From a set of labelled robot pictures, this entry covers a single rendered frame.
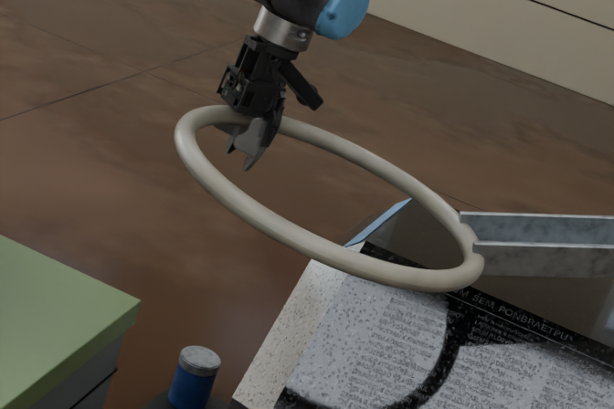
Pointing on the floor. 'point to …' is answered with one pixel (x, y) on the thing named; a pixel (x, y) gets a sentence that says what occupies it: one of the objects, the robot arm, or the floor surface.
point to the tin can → (194, 378)
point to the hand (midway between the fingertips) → (242, 155)
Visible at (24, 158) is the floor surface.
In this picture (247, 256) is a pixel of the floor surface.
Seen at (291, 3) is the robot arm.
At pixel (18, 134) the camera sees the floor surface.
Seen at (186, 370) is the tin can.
